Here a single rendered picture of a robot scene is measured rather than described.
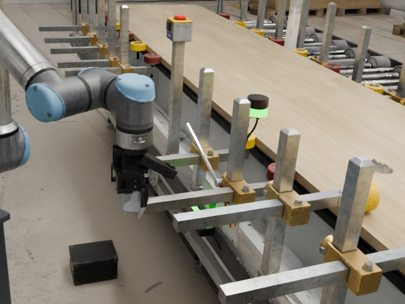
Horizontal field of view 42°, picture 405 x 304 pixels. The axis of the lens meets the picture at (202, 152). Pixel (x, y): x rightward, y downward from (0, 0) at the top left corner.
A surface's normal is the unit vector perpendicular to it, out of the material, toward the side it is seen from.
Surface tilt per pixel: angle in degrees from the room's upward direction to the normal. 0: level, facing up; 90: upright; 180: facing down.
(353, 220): 90
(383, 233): 0
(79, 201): 0
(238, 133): 90
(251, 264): 0
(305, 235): 90
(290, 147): 90
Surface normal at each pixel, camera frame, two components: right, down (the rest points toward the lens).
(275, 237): 0.37, 0.41
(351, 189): -0.93, 0.10
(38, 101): -0.57, 0.34
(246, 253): 0.07, -0.91
